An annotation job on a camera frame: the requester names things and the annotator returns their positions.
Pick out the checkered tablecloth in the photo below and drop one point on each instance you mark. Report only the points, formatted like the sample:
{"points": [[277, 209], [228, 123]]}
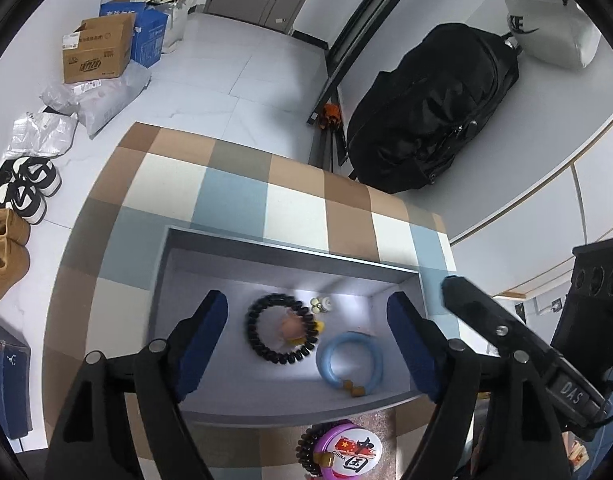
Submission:
{"points": [[186, 185]]}

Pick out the small pink pendant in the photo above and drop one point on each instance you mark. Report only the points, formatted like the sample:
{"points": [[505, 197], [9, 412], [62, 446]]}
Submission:
{"points": [[292, 329]]}

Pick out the white tote bag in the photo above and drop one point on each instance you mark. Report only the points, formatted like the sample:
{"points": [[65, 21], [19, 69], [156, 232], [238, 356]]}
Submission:
{"points": [[546, 15]]}

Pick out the brown cardboard box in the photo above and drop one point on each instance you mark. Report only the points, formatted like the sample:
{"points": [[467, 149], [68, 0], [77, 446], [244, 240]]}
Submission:
{"points": [[94, 55]]}

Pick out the orange black tool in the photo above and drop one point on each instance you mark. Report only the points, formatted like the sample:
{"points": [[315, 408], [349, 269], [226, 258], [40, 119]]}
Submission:
{"points": [[330, 116]]}

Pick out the silver plastic bag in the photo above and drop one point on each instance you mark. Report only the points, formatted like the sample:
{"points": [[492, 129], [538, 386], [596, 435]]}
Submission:
{"points": [[41, 132]]}

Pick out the blue shoe box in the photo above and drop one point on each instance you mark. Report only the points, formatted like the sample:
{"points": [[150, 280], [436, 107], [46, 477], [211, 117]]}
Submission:
{"points": [[6, 375]]}

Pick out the black backpack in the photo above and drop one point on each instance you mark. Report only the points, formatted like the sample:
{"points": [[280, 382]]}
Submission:
{"points": [[426, 110]]}

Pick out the blue cardboard box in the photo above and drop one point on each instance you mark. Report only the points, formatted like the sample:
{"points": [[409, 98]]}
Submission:
{"points": [[149, 40]]}

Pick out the black metal stand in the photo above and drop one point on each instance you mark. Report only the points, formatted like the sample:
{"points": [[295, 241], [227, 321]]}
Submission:
{"points": [[359, 30]]}

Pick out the grey box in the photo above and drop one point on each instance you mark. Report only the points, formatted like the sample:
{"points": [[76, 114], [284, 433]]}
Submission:
{"points": [[236, 270]]}

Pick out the grey plastic parcel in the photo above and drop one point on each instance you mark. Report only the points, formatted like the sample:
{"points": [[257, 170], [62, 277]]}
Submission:
{"points": [[111, 102]]}

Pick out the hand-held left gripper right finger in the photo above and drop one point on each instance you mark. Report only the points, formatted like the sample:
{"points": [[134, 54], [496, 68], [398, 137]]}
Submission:
{"points": [[411, 342]]}

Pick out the clear plastic bag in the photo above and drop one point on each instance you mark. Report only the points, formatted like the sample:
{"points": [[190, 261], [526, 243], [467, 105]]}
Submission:
{"points": [[59, 96]]}

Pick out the small white bead charm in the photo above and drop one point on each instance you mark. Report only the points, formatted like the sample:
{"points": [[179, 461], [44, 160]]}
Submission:
{"points": [[322, 305]]}

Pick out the round red flag badge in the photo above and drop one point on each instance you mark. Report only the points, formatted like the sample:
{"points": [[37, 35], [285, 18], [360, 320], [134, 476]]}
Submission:
{"points": [[356, 452]]}

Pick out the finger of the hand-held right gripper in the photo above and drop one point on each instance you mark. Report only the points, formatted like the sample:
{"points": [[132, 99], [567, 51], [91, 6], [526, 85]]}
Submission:
{"points": [[486, 317]]}

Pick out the white sack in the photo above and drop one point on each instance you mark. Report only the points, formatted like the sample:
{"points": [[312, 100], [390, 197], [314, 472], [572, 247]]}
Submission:
{"points": [[176, 25]]}

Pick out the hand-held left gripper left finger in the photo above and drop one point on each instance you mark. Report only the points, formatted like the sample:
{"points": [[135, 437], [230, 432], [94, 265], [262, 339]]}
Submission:
{"points": [[202, 340]]}

